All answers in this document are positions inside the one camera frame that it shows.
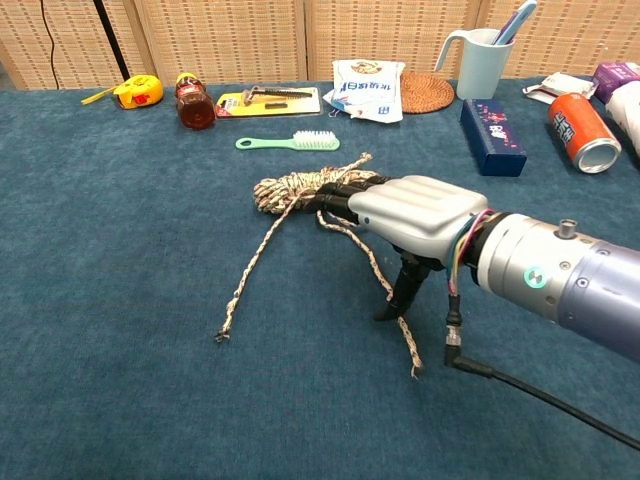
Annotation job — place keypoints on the white snack bag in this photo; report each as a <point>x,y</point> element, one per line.
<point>370,90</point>

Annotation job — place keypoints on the red sauce bottle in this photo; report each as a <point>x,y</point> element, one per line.
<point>195,107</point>

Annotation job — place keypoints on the bamboo folding screen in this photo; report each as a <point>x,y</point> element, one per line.
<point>225,40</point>

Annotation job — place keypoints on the razor in yellow blister pack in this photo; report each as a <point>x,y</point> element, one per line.
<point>285,105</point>

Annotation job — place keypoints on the red soda can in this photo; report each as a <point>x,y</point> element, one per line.
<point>575,125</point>

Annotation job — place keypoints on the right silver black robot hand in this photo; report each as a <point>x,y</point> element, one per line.
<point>415,210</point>

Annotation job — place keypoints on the dark blue long box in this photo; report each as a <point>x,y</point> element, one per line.
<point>492,135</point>

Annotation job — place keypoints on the small blue binder clip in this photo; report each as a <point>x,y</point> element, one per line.
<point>334,112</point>

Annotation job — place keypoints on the round woven rattan coaster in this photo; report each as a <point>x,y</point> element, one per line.
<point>427,95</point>

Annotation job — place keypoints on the purple carton box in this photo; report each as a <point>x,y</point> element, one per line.
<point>617,75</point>

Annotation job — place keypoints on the white tissue packet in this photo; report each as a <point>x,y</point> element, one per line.
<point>565,85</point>

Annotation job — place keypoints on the blue purple toothbrush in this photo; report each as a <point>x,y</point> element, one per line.
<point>506,29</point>

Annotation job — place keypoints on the mint green scrub brush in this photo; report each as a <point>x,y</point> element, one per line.
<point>315,141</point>

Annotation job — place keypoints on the yellow tape measure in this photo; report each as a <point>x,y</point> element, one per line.
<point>140,92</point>

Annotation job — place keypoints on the black stand pole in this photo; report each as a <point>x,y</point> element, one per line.
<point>111,40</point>

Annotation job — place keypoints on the light blue toothbrush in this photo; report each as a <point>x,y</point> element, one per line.
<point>524,14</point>

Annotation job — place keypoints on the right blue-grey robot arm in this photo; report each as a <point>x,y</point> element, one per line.
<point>575,280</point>

